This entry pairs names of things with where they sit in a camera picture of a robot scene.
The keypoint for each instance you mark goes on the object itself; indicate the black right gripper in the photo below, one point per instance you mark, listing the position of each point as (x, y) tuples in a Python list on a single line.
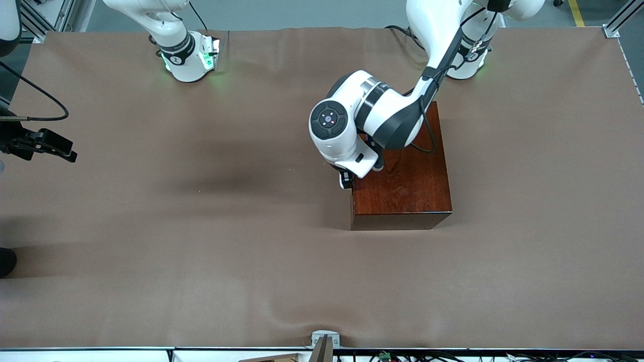
[(11, 138)]

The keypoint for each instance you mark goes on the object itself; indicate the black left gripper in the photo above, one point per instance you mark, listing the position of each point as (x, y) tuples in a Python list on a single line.
[(346, 178)]

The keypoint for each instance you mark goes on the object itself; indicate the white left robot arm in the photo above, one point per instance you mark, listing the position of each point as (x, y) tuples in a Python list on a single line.
[(342, 141)]

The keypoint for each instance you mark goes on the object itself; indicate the dark wooden drawer cabinet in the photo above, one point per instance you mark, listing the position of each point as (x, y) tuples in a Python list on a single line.
[(412, 196)]

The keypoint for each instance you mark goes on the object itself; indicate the black round object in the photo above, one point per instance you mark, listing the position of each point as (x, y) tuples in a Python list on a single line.
[(6, 262)]

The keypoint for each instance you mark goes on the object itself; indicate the brown table cover sheet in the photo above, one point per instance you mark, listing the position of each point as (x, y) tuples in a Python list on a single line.
[(201, 301)]

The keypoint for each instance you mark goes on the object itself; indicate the brown cardboard piece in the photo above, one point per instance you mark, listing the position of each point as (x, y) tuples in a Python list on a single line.
[(276, 358)]

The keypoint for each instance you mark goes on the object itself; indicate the yellow floor tape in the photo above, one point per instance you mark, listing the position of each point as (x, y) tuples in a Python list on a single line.
[(576, 12)]

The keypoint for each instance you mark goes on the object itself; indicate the slanted aluminium frame profile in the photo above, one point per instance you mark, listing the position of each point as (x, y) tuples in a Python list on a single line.
[(34, 25)]

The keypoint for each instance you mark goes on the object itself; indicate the upright aluminium frame profile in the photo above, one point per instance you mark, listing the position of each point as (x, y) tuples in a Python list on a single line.
[(64, 15)]

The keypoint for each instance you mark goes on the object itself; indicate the metal clamp bracket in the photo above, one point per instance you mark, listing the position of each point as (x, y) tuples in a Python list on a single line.
[(326, 336)]

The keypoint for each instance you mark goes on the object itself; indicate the aluminium frame profile with bracket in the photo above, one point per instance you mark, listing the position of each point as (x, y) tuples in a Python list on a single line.
[(621, 17)]

